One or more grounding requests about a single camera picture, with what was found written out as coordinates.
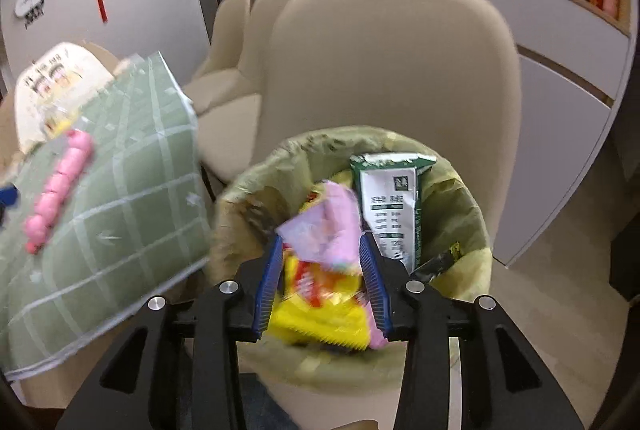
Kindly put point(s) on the large beige chair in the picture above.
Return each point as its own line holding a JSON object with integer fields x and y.
{"x": 390, "y": 59}

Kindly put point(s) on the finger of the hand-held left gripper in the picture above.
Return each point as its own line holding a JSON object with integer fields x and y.
{"x": 7, "y": 196}

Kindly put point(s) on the green and white snack bag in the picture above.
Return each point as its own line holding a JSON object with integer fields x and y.
{"x": 390, "y": 210}

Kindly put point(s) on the trash bin with yellow bag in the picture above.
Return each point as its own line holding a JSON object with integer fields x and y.
{"x": 460, "y": 210}

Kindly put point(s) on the pale pink printed wrapper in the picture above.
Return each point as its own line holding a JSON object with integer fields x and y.
{"x": 330, "y": 230}

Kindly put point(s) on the person's knee in jeans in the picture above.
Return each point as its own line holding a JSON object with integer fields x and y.
{"x": 265, "y": 405}

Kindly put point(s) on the pink caterpillar toy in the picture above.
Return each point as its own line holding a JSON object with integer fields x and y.
{"x": 55, "y": 190}

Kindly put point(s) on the green checked tablecloth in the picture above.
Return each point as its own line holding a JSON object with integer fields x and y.
{"x": 125, "y": 220}

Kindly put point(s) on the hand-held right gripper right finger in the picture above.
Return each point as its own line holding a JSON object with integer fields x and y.
{"x": 375, "y": 285}

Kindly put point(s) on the dark foil wrapper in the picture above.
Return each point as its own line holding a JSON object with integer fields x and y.
{"x": 437, "y": 262}

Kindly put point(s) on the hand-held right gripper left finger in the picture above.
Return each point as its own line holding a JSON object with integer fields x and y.
{"x": 267, "y": 290}

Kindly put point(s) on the yellow and red snack bag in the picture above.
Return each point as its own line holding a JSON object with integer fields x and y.
{"x": 320, "y": 315}

